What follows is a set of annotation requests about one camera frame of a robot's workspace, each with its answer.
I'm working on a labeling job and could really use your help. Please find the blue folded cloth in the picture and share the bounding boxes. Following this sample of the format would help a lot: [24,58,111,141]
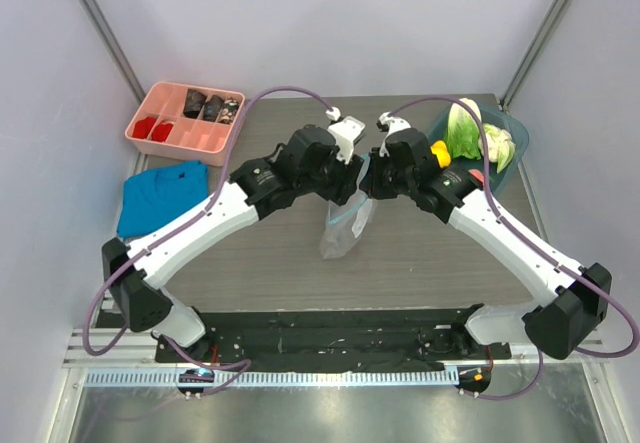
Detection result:
[117,161,209,239]

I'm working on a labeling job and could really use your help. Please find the white cauliflower toy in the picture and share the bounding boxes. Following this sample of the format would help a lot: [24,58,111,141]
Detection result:
[478,124,516,173]

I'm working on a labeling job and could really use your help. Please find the red item right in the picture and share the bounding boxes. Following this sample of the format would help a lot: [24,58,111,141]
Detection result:
[149,121,174,143]

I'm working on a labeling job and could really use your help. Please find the teal plastic basin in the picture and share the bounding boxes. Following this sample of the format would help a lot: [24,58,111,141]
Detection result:
[426,99,529,196]

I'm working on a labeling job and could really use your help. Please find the red item left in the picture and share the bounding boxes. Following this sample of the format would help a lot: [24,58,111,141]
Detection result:
[131,116,157,140]

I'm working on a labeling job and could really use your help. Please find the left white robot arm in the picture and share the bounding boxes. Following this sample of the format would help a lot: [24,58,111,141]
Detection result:
[103,117,364,362]

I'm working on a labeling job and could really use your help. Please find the purple cable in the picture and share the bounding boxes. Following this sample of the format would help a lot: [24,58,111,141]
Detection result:
[81,85,332,396]
[389,96,640,403]

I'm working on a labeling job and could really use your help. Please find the red item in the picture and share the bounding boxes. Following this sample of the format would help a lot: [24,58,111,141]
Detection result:
[149,121,174,143]
[131,116,157,140]

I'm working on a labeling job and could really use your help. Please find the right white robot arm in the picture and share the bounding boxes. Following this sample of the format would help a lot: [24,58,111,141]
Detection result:
[361,120,612,360]

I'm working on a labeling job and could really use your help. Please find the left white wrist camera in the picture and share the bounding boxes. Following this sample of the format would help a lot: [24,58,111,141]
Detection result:
[325,107,366,164]

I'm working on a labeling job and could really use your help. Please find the pink compartment tray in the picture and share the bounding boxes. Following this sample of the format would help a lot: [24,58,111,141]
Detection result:
[124,81,245,167]

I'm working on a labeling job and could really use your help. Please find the green lettuce toy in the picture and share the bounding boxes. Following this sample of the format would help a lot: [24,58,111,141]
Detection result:
[444,98,481,160]

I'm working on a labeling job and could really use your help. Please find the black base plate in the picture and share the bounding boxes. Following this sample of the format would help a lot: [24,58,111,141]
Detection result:
[154,306,512,370]

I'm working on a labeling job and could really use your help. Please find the white slotted cable duct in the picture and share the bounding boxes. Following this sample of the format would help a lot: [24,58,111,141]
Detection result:
[84,367,459,388]

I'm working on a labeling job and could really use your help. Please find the dark patterned roll three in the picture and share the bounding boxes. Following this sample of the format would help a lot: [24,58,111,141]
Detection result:
[217,98,240,125]

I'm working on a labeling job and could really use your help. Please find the dark patterned roll one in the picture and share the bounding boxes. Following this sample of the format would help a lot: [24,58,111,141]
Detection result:
[182,88,207,119]

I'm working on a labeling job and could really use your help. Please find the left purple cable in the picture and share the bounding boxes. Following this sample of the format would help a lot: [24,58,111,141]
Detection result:
[81,85,332,396]

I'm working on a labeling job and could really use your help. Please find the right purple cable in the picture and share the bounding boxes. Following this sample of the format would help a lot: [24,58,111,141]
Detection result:
[389,96,640,403]

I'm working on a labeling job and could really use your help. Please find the dark patterned roll two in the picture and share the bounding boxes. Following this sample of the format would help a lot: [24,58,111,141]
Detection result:
[202,95,224,122]

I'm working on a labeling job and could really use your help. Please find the clear zip top bag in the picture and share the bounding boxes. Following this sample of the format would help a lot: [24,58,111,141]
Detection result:
[319,155,376,260]

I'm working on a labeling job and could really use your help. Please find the yellow pear toy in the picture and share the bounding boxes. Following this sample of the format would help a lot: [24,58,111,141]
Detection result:
[431,140,452,168]

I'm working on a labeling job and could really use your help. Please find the pink peach toy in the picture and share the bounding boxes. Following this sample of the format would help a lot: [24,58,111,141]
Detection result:
[469,169,485,184]

